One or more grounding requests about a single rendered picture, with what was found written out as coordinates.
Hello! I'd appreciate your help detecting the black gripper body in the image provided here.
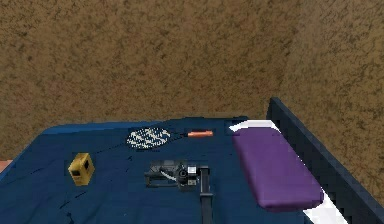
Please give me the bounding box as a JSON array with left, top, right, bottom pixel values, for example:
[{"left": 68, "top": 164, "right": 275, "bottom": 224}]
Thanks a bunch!
[{"left": 175, "top": 162, "right": 189, "bottom": 191}]

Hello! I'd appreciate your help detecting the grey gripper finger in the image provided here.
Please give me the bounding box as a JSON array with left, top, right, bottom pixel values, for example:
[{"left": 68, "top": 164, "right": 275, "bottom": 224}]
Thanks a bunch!
[{"left": 159, "top": 169, "right": 178, "bottom": 183}]

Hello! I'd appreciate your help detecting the blue bed with dark headboard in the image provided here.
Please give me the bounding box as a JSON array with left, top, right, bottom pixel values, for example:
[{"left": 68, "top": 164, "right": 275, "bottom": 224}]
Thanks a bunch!
[{"left": 0, "top": 97, "right": 384, "bottom": 224}]

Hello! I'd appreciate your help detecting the yellow box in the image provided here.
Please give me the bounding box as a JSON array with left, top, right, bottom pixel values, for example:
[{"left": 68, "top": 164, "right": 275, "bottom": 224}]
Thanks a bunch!
[{"left": 67, "top": 152, "right": 96, "bottom": 187}]

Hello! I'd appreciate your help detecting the purple pillow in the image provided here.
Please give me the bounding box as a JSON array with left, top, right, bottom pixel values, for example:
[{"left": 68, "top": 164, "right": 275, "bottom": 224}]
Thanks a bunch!
[{"left": 232, "top": 127, "right": 325, "bottom": 212}]

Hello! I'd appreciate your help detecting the racket with orange handle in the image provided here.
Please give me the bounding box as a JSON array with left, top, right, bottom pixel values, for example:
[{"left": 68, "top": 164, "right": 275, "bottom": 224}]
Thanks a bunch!
[{"left": 125, "top": 126, "right": 214, "bottom": 150}]

